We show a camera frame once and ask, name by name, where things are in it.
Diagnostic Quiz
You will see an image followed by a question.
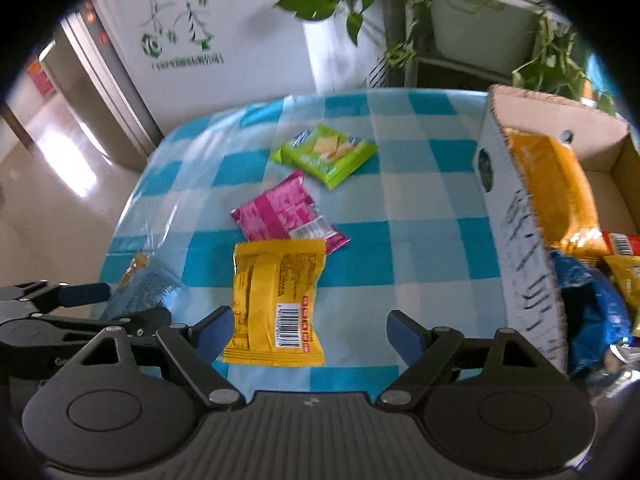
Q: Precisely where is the long orange snack packet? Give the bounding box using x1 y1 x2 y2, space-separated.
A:
502 127 609 259

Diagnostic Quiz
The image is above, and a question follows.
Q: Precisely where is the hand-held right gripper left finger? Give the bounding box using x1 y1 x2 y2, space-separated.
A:
74 305 247 407

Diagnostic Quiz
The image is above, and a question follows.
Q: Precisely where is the white rectangular planter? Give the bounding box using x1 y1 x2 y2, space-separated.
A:
429 0 547 74

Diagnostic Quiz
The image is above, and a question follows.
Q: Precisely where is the square yellow snack packet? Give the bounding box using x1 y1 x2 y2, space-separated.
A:
221 238 329 369

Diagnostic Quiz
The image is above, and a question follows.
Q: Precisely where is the white metal plant stand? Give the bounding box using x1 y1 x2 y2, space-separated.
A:
365 0 551 92

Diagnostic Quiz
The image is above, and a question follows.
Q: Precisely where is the red snack packet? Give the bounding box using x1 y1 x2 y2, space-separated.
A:
600 230 640 259

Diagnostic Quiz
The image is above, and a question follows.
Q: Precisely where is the trailing green vine plant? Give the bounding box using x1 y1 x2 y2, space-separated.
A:
511 10 619 117

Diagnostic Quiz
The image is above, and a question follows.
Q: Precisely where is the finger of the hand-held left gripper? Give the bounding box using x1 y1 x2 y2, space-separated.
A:
0 281 114 317
30 307 174 335

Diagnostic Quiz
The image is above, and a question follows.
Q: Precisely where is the light blue snack packet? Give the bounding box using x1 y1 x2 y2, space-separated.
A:
100 251 187 319

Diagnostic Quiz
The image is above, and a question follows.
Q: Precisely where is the cardboard box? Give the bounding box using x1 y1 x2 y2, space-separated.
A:
472 84 640 377

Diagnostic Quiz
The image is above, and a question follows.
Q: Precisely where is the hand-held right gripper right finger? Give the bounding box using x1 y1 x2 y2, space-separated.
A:
376 310 555 407

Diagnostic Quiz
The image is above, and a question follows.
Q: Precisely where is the silver and white refrigerator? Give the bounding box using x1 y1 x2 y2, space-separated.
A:
30 0 321 171

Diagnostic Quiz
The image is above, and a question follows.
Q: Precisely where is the blue foil snack packet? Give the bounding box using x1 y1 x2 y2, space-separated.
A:
550 250 634 379

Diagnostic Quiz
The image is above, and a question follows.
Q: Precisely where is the striped gold snack packet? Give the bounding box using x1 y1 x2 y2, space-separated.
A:
602 255 640 339

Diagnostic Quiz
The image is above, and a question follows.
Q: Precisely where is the blue checked tablecloth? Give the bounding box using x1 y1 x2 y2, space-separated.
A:
97 87 571 382

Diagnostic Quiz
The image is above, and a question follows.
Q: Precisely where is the green cracker packet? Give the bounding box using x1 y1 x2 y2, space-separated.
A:
270 123 380 190

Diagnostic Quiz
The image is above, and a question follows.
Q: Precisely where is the red wall notice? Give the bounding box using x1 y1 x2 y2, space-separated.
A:
27 54 56 97

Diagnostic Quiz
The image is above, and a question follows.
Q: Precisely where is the magenta snack packet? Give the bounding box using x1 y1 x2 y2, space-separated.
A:
229 169 351 254

